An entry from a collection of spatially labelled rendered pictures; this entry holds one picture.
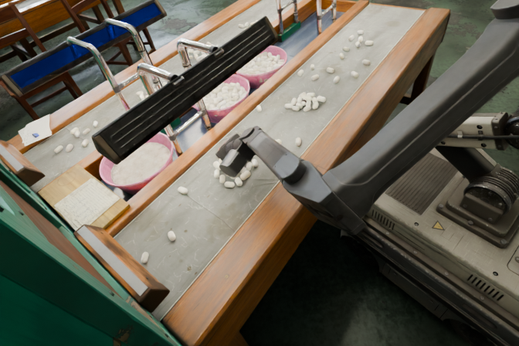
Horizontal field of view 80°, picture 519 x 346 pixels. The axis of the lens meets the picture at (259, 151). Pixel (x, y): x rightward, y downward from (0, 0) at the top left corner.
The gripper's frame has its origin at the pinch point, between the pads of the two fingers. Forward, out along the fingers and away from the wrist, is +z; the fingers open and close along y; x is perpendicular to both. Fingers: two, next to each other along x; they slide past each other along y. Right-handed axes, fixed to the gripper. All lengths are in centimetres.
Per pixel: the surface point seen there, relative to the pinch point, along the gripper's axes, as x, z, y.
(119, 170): -18.6, 26.1, 23.1
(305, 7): -24, 31, -118
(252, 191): 12.7, -11.8, 5.6
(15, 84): -58, 18, 29
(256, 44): -20.2, -23.6, -21.7
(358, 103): 18, -21, -45
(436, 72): 77, 31, -199
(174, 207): 1.4, 1.0, 23.1
